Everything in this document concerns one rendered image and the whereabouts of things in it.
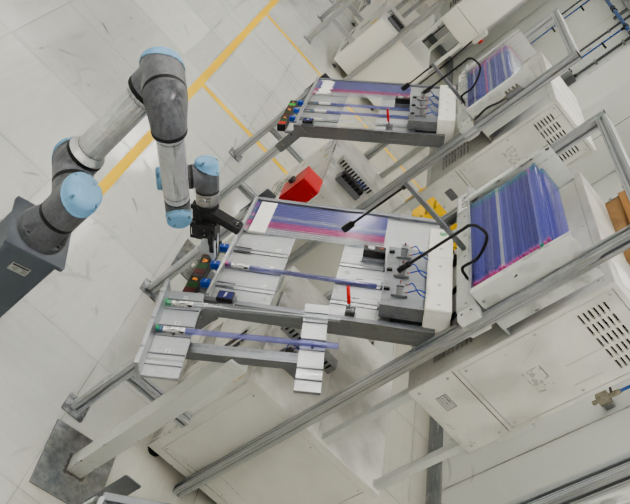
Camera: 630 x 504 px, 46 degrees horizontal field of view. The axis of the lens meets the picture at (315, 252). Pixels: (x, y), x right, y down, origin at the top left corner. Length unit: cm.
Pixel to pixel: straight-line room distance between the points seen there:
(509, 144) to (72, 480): 230
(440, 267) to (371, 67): 455
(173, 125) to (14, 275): 71
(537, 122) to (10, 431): 247
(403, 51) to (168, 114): 496
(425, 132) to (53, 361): 192
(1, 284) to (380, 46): 494
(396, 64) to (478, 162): 335
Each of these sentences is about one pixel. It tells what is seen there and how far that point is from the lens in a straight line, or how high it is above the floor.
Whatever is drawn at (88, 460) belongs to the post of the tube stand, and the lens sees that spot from 257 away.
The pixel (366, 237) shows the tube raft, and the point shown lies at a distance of 264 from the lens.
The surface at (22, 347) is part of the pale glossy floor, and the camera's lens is 277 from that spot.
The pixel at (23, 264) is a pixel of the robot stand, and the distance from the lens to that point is 228.
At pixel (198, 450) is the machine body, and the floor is 21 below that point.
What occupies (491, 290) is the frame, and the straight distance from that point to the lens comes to 212.
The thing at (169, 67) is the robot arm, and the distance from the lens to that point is 198.
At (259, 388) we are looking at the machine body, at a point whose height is 61.
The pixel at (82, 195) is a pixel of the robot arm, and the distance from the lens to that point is 212.
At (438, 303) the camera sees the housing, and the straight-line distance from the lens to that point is 223.
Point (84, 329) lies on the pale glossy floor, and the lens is 296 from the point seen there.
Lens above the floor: 208
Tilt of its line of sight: 27 degrees down
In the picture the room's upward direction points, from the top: 55 degrees clockwise
